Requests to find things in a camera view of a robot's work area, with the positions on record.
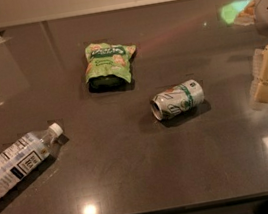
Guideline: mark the green snack bag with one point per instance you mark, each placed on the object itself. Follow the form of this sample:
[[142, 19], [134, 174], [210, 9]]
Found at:
[[108, 65]]

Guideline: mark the clear plastic tea bottle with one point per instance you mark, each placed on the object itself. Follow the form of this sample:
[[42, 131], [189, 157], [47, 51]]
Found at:
[[24, 155]]

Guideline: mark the silver green 7up can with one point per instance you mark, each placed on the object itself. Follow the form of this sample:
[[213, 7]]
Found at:
[[176, 100]]

